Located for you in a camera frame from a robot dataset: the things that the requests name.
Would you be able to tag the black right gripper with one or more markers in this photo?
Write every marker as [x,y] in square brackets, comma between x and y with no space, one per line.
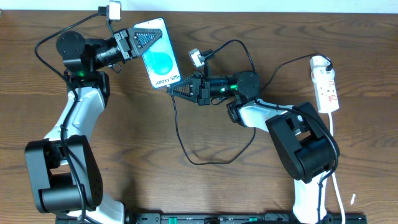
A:
[203,90]

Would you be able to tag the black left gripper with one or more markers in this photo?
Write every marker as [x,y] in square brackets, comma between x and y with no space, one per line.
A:
[123,45]

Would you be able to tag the blue Galaxy smartphone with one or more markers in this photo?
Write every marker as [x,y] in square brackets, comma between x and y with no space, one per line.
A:
[159,59]

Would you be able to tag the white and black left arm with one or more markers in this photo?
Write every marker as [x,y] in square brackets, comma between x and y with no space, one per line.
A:
[64,176]

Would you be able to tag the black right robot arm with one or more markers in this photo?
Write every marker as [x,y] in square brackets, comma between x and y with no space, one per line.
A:
[305,146]

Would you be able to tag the white charger plug adapter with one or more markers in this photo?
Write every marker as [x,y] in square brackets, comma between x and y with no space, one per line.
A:
[319,61]

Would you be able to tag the white power strip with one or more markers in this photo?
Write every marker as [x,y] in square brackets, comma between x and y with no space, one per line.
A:
[325,89]

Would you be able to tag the white paper tag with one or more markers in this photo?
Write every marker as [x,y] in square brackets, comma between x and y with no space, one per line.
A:
[352,199]

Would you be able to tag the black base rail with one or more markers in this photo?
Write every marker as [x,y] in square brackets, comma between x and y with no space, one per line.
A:
[156,218]

